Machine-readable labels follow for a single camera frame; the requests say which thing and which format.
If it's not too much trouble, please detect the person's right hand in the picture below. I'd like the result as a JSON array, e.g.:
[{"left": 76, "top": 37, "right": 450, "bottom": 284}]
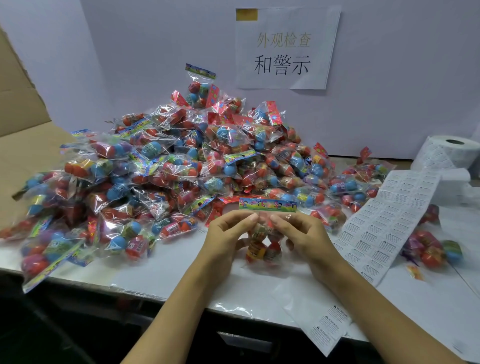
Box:
[{"left": 270, "top": 214, "right": 350, "bottom": 290}]

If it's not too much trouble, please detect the person's left hand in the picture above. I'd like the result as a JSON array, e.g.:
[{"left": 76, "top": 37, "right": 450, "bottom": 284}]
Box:
[{"left": 187, "top": 209, "right": 260, "bottom": 290}]

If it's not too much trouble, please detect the clear toy egg bag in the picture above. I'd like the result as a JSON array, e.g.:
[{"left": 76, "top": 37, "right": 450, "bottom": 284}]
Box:
[{"left": 239, "top": 197, "right": 299, "bottom": 268}]

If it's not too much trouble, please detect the person's right forearm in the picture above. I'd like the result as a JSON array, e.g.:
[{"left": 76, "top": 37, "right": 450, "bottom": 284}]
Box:
[{"left": 319, "top": 268, "right": 469, "bottom": 364}]

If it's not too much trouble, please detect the person's left forearm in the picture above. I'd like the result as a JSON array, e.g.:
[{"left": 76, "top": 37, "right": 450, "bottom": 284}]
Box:
[{"left": 122, "top": 262, "right": 227, "bottom": 364}]

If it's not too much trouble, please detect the clear label backing strip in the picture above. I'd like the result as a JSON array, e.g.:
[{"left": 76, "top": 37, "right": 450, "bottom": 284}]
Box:
[{"left": 270, "top": 277, "right": 354, "bottom": 358}]

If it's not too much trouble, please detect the unrolled white label strip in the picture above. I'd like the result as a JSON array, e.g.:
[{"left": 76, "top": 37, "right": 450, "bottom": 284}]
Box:
[{"left": 331, "top": 168, "right": 442, "bottom": 288}]

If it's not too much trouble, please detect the pile of colourful toy packets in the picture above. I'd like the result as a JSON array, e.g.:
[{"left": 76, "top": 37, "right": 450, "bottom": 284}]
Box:
[{"left": 0, "top": 63, "right": 395, "bottom": 294}]

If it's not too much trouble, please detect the small toy egg bag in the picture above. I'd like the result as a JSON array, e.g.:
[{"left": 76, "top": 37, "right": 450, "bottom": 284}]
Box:
[{"left": 420, "top": 204, "right": 440, "bottom": 225}]

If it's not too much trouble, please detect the toy egg bag purple tie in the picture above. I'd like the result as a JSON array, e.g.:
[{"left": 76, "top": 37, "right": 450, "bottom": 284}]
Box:
[{"left": 402, "top": 229, "right": 464, "bottom": 270}]

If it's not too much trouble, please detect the white label roll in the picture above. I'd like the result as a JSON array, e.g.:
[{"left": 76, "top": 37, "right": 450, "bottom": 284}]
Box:
[{"left": 410, "top": 135, "right": 480, "bottom": 196}]

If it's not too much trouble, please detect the brown cardboard box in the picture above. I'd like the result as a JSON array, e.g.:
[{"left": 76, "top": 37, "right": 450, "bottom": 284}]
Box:
[{"left": 0, "top": 25, "right": 115, "bottom": 211}]

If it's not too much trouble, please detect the white paper wall sign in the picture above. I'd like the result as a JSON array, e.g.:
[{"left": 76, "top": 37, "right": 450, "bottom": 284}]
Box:
[{"left": 235, "top": 5, "right": 342, "bottom": 90}]

